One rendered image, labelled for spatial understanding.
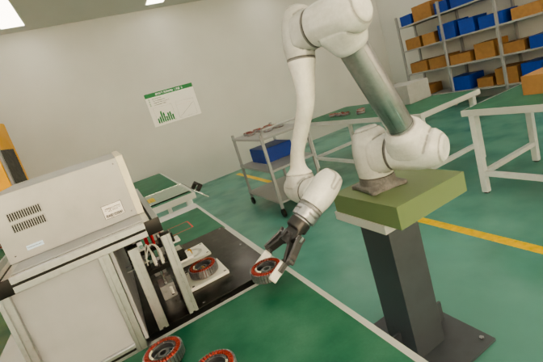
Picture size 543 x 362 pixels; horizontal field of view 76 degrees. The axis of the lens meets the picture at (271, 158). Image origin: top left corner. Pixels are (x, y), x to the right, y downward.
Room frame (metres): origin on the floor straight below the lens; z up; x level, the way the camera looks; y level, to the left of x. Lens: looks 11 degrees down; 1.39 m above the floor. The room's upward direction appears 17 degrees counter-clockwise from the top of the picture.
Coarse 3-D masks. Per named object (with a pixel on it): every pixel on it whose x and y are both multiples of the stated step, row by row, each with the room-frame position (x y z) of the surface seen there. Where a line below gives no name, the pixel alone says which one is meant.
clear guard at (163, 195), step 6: (174, 186) 1.69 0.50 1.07; (180, 186) 1.64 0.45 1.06; (186, 186) 1.60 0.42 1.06; (162, 192) 1.61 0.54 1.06; (168, 192) 1.58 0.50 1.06; (174, 192) 1.54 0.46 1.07; (180, 192) 1.50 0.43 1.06; (186, 192) 1.48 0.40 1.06; (198, 192) 1.50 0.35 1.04; (150, 198) 1.57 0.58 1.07; (156, 198) 1.53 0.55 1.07; (162, 198) 1.49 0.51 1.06; (168, 198) 1.46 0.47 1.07; (150, 204) 1.44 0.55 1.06; (156, 204) 1.43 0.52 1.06
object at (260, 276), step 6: (270, 258) 1.12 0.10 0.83; (276, 258) 1.11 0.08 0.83; (258, 264) 1.10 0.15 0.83; (264, 264) 1.11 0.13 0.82; (270, 264) 1.10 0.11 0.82; (276, 264) 1.06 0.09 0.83; (252, 270) 1.07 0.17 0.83; (258, 270) 1.09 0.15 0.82; (264, 270) 1.08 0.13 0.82; (270, 270) 1.04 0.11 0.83; (252, 276) 1.05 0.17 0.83; (258, 276) 1.03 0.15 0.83; (264, 276) 1.02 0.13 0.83; (258, 282) 1.03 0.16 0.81; (264, 282) 1.02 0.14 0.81; (270, 282) 1.02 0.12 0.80
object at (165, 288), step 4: (168, 276) 1.24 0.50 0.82; (160, 280) 1.22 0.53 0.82; (168, 280) 1.20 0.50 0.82; (172, 280) 1.19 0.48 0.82; (160, 284) 1.19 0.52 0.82; (164, 284) 1.18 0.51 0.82; (168, 284) 1.18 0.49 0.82; (172, 284) 1.18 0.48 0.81; (160, 288) 1.16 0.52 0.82; (164, 288) 1.17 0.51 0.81; (168, 288) 1.17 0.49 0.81; (164, 292) 1.17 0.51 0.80; (168, 292) 1.17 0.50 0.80; (176, 292) 1.18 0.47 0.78; (164, 296) 1.17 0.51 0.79; (168, 296) 1.17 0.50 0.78; (172, 296) 1.18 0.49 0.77
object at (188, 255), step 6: (180, 246) 1.24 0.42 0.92; (180, 252) 1.21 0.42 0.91; (186, 252) 1.27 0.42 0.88; (180, 258) 1.21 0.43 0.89; (186, 258) 1.21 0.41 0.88; (162, 264) 1.19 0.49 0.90; (168, 264) 1.19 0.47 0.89; (150, 270) 1.17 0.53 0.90; (156, 270) 1.17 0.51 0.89; (162, 276) 1.18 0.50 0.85
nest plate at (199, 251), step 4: (200, 244) 1.57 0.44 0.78; (192, 248) 1.55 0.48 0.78; (196, 248) 1.53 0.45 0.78; (200, 248) 1.52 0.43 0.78; (204, 248) 1.50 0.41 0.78; (192, 252) 1.50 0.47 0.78; (196, 252) 1.49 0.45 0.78; (200, 252) 1.47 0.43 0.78; (204, 252) 1.46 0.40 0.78; (208, 252) 1.45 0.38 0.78; (196, 256) 1.44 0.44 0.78; (200, 256) 1.43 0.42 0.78; (204, 256) 1.44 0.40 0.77; (188, 260) 1.43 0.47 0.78; (192, 260) 1.42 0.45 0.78; (196, 260) 1.42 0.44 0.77; (184, 264) 1.40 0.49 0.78; (188, 264) 1.41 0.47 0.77
